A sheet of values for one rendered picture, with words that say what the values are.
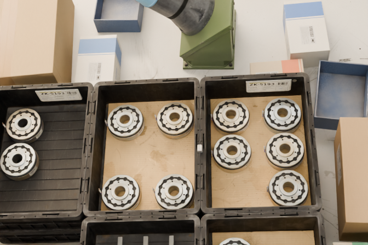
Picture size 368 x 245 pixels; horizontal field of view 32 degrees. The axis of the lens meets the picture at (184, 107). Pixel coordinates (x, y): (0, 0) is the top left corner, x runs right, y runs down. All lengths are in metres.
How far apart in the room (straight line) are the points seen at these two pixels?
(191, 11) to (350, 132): 0.59
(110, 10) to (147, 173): 0.70
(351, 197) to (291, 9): 0.68
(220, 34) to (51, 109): 0.55
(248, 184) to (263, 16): 0.67
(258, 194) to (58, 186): 0.55
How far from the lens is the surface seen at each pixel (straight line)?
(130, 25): 2.15
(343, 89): 2.03
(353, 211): 1.70
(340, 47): 2.12
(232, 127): 1.77
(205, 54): 2.00
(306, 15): 2.07
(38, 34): 2.01
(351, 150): 1.76
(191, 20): 1.95
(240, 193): 1.73
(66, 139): 1.87
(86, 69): 2.02
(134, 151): 1.81
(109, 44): 2.06
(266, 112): 1.79
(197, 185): 1.63
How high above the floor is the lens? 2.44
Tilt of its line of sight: 61 degrees down
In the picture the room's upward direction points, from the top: 12 degrees counter-clockwise
